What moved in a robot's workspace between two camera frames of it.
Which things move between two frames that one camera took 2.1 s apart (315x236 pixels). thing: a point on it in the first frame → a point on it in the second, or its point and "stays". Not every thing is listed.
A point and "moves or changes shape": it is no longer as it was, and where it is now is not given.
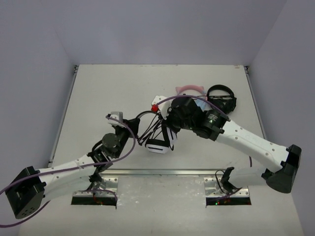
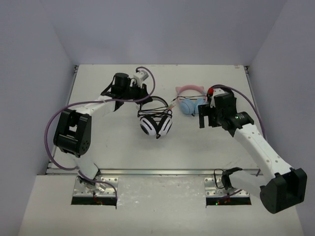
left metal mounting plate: x=108 y=188 stays
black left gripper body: x=133 y=125 → x=141 y=92
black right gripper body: x=175 y=123 → x=218 y=115
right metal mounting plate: x=213 y=187 stays
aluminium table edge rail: x=164 y=172 stays
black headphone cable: x=148 y=132 → x=159 y=111
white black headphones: x=158 y=138 moves or changes shape
